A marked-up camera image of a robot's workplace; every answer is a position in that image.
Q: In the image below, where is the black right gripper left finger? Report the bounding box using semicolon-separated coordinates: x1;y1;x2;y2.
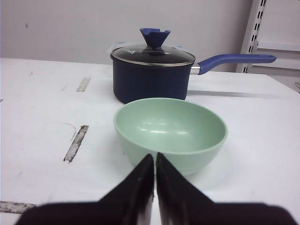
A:
16;154;154;225

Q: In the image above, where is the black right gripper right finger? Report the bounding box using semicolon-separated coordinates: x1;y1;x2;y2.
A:
156;153;296;225

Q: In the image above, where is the light green bowl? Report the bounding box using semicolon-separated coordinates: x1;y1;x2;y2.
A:
113;97;228;175

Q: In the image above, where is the dark blue saucepan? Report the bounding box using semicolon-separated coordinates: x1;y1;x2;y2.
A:
111;54;277;104

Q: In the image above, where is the glass lid with blue knob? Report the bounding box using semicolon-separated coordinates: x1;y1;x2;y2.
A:
111;28;195;67

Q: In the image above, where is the white slotted shelf upright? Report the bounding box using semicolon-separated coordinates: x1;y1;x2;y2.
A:
235;0;300;73

